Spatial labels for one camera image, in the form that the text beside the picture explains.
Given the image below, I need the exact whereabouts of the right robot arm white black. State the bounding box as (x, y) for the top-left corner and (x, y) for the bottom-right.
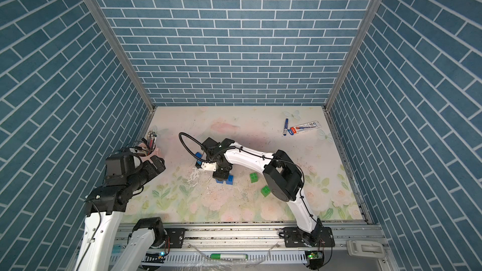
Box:
(201, 138), (335, 248)

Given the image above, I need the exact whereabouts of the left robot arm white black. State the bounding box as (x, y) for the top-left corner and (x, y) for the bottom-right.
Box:
(75, 151), (169, 270)

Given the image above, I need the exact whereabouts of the green lego left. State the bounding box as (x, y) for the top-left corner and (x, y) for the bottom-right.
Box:
(249, 173), (259, 183)

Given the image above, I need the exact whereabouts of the green lego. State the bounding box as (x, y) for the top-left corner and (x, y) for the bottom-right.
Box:
(261, 185), (271, 197)
(249, 173), (259, 183)

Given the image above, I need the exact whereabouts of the green lego near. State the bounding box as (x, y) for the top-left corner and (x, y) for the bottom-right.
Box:
(261, 185), (271, 197)

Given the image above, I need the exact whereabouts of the pink pen bucket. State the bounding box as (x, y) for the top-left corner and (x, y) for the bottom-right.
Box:
(143, 148), (161, 161)

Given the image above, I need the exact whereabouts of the bundle of pens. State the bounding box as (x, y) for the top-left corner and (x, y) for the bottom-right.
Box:
(136, 130), (157, 153)

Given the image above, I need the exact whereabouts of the blue marker pen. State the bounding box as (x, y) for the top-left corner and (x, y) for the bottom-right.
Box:
(282, 118), (289, 136)

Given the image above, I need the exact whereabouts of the white toothpaste tube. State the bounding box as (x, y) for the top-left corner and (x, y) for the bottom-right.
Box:
(288, 121), (321, 136)

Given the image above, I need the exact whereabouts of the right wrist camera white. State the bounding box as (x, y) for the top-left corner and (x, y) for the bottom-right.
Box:
(195, 163), (217, 172)

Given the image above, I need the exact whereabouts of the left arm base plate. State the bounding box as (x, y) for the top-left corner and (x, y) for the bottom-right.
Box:
(164, 228), (186, 249)

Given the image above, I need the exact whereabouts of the aluminium front rail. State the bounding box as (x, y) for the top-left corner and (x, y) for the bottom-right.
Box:
(75, 223), (389, 268)

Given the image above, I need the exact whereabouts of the green marker on rail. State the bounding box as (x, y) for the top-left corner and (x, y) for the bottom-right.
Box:
(210, 253), (249, 260)

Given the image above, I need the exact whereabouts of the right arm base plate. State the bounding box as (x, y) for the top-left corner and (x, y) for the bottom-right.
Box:
(278, 227), (335, 248)

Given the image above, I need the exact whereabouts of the white plastic handle part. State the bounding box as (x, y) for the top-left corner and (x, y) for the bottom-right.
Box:
(346, 240), (386, 259)

